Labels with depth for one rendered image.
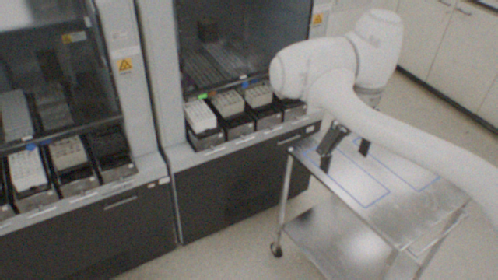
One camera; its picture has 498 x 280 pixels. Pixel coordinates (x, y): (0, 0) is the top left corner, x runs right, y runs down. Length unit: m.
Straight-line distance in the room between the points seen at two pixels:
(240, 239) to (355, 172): 0.96
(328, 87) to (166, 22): 0.85
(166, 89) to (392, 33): 0.99
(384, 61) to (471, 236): 2.00
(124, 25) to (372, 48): 0.87
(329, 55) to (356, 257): 1.40
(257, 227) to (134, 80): 1.24
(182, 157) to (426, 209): 0.99
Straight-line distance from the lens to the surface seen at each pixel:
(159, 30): 1.48
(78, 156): 1.66
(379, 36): 0.84
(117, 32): 1.43
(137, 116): 1.63
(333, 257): 2.01
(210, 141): 1.74
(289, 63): 0.76
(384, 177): 1.64
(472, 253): 2.67
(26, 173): 1.66
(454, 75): 3.60
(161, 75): 1.56
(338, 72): 0.76
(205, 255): 2.29
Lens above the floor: 1.94
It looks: 42 degrees down
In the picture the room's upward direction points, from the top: 3 degrees clockwise
